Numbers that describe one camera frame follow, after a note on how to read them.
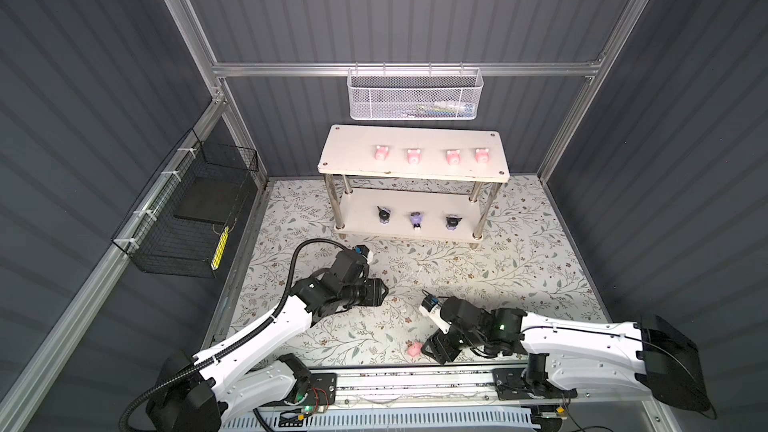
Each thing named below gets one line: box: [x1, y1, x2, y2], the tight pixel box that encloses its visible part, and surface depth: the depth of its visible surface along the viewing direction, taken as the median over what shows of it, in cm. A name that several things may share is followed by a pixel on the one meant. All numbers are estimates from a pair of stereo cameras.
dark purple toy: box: [376, 206, 391, 224], surface depth 98 cm
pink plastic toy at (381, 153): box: [375, 145, 389, 161], surface depth 79 cm
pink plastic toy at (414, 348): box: [407, 341, 422, 356], surface depth 79 cm
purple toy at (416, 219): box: [410, 211, 423, 231], surface depth 99 cm
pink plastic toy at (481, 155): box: [474, 148, 489, 164], surface depth 78 cm
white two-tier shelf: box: [317, 124, 510, 241], surface depth 83 cm
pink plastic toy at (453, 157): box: [446, 149, 461, 166], surface depth 77 cm
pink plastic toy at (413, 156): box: [407, 149, 421, 165], surface depth 78 cm
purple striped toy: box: [445, 214, 463, 231], surface depth 98 cm
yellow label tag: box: [211, 226, 229, 271], surface depth 69 cm
